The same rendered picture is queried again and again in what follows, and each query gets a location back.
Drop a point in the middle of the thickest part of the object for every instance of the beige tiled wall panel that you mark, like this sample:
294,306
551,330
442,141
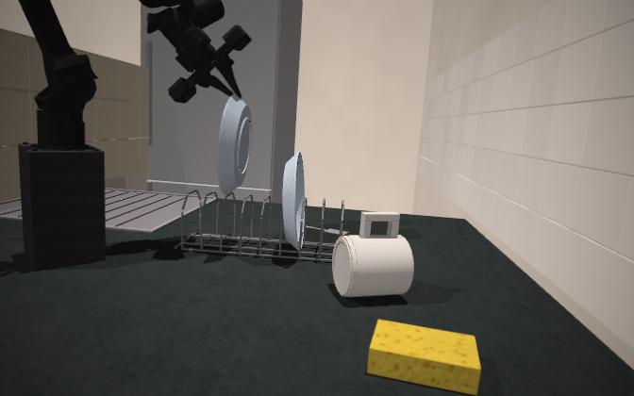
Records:
22,77

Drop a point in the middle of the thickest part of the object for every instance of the grey metal dish rack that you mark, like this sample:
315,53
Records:
280,240

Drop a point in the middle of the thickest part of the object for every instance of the grey mug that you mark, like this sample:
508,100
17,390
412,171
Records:
371,265

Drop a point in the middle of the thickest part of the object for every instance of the yellow sponge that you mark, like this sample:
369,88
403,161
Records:
425,356

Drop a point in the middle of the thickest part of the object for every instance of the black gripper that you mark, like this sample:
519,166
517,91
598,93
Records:
184,89

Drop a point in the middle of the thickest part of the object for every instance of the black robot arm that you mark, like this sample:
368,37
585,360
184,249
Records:
70,77

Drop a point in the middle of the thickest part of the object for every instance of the white round plate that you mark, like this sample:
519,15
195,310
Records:
293,196
234,144

